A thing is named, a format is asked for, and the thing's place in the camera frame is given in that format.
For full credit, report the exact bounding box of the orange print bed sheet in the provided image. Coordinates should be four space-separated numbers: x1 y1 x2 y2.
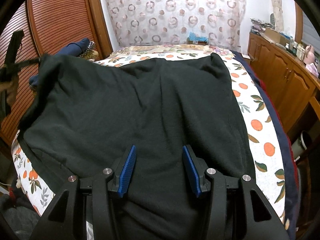
11 48 287 240

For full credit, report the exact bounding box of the blue item in box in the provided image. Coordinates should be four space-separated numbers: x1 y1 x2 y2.
187 32 209 46

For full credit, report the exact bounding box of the circle patterned sheer curtain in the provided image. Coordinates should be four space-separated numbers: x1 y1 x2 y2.
102 0 246 51

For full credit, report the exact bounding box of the floral bed quilt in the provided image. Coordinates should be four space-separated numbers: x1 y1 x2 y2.
110 44 235 58

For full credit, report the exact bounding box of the person left hand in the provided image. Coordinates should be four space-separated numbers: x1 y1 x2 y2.
0 75 19 107

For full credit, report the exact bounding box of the beige side curtain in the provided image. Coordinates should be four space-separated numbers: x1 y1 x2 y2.
271 0 284 32

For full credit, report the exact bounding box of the cardboard box on cabinet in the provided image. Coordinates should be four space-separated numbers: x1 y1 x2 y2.
263 28 290 46

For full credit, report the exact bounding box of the wooden sideboard cabinet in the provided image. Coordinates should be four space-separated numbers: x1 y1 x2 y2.
247 33 319 134

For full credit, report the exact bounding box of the pink kettle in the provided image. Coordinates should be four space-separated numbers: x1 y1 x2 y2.
303 45 315 64

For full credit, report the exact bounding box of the black printed t-shirt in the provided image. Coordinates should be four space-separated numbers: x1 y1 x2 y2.
17 52 257 240

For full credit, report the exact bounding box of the navy blue folded blanket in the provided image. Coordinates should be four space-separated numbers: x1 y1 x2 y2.
29 38 95 92

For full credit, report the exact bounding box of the mustard yellow folded blanket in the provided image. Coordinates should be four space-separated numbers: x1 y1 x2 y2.
79 50 99 62

